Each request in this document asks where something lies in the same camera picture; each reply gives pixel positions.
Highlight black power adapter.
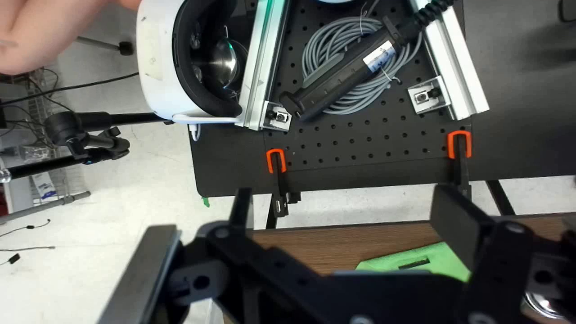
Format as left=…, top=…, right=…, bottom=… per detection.
left=280, top=18, right=421, bottom=122

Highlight green cloth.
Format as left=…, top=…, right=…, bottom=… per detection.
left=356, top=241, right=469, bottom=283

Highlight black camera tripod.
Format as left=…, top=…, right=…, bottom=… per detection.
left=0, top=112, right=165, bottom=184

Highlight right orange black clamp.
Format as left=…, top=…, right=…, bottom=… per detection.
left=446, top=130, right=473, bottom=196

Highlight coiled grey cable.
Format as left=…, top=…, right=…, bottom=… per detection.
left=300, top=14, right=424, bottom=117

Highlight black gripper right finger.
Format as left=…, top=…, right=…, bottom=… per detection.
left=430, top=184, right=493, bottom=268

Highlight right aluminium extrusion rail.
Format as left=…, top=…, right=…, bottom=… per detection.
left=406, top=7, right=489, bottom=121

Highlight black perforated breadboard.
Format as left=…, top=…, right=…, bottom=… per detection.
left=190, top=0, right=576, bottom=196

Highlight left orange black clamp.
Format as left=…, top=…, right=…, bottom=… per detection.
left=264, top=148, right=300, bottom=218

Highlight left aluminium extrusion rail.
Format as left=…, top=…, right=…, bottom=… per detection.
left=235, top=0, right=291, bottom=131

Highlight aluminium extrusion rail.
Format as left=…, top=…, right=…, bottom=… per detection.
left=406, top=7, right=489, bottom=121
left=235, top=0, right=291, bottom=131

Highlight bare human hand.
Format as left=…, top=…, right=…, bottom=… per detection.
left=0, top=0, right=142, bottom=76

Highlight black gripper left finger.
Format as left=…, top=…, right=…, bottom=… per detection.
left=97, top=225, right=179, bottom=324

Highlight orange black clamp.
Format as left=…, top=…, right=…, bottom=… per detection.
left=446, top=130, right=473, bottom=196
left=264, top=148, right=300, bottom=218

